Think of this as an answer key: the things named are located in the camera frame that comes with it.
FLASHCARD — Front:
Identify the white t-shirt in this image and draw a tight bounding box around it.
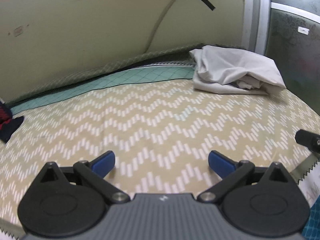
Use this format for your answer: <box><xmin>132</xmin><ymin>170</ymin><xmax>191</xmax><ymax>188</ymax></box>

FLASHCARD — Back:
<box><xmin>189</xmin><ymin>45</ymin><xmax>286</xmax><ymax>95</ymax></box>

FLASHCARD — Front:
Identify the beige zigzag bed sheet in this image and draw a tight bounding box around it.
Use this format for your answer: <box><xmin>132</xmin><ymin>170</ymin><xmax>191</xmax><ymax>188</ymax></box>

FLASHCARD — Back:
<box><xmin>1</xmin><ymin>80</ymin><xmax>319</xmax><ymax>238</ymax></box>

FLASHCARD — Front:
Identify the black red patterned sweater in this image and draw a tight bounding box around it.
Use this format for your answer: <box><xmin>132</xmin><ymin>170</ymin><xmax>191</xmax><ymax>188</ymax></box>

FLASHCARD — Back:
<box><xmin>0</xmin><ymin>102</ymin><xmax>24</xmax><ymax>144</ymax></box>

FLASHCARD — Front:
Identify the dark frosted glass door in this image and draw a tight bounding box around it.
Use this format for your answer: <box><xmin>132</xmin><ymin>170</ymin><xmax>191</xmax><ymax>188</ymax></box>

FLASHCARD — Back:
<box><xmin>266</xmin><ymin>0</ymin><xmax>319</xmax><ymax>113</ymax></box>

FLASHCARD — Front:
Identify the teal grid mattress cover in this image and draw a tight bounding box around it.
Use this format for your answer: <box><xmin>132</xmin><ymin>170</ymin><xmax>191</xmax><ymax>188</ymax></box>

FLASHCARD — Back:
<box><xmin>7</xmin><ymin>42</ymin><xmax>201</xmax><ymax>116</ymax></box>

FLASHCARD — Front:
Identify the white door frame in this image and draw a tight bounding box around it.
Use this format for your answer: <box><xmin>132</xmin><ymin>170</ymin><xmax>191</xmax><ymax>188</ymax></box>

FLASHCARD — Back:
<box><xmin>241</xmin><ymin>0</ymin><xmax>271</xmax><ymax>55</ymax></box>

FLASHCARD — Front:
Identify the white wall cable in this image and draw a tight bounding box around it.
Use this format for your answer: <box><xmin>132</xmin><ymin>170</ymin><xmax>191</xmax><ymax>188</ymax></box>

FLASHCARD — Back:
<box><xmin>143</xmin><ymin>0</ymin><xmax>183</xmax><ymax>54</ymax></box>

